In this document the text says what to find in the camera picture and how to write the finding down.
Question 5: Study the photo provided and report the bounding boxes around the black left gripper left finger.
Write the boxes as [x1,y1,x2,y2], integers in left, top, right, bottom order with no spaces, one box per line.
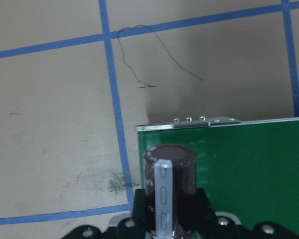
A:
[117,189,148,239]

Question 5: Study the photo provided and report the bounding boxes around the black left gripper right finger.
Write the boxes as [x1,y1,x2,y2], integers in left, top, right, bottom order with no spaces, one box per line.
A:
[190,188,216,239]

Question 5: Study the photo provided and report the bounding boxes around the black cylindrical capacitor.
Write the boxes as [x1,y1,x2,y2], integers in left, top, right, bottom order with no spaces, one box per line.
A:
[144,144,197,239]

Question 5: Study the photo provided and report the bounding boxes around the green conveyor belt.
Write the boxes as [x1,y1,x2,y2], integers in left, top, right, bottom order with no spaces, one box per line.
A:
[137,117,299,235]

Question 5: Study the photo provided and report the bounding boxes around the thin loose wire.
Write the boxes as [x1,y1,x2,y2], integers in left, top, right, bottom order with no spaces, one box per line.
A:
[117,24,203,89]

